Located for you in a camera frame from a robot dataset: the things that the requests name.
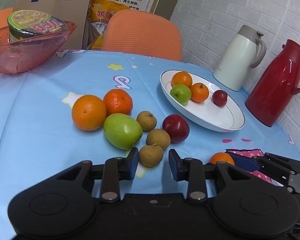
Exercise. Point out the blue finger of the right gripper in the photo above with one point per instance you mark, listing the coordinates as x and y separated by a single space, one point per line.
248 160

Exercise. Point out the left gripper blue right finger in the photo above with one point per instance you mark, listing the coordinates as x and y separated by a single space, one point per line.
194 172

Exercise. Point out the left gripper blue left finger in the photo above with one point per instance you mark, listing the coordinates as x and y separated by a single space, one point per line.
112 172

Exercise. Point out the small tangerine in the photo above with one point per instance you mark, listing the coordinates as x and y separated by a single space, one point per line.
221 156

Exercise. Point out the brown longan fruit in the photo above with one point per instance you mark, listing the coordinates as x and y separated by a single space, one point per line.
146 120
158 137
150 155

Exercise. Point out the large green apple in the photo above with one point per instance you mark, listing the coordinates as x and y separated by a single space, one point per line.
122 131

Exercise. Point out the large red plum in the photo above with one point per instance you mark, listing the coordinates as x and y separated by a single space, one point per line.
177 128

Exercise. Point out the large orange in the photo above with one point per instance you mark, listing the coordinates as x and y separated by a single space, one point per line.
89 113

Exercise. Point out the tangerine with stem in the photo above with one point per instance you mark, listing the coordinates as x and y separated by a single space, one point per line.
118 101

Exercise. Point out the small mandarin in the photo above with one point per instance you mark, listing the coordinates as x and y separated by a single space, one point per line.
199 92

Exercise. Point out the white oval plate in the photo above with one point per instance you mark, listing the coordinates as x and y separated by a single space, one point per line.
228 118

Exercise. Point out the red thermos jug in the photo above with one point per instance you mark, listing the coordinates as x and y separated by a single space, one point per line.
277 85

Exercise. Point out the small red plum on plate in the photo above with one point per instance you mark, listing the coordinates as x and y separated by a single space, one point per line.
219 98

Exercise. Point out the small green apple on plate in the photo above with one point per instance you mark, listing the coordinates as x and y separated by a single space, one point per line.
181 93

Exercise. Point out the blue star tablecloth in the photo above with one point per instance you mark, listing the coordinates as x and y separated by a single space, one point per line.
38 138

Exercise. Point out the orange on plate back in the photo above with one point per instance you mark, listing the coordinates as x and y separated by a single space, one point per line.
183 78

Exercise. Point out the white thermos jug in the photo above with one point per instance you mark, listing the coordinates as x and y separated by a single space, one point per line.
244 52

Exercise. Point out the orange chair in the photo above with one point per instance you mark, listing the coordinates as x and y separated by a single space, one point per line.
143 33

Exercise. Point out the pink plastic bowl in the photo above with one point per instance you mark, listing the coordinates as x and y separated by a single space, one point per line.
24 55

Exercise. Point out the yellow snack bag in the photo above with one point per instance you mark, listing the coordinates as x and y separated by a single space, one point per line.
99 14

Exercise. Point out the brown cardboard box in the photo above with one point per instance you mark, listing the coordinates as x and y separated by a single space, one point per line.
75 11

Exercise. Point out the instant noodle cup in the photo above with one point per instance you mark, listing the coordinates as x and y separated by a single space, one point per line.
30 23

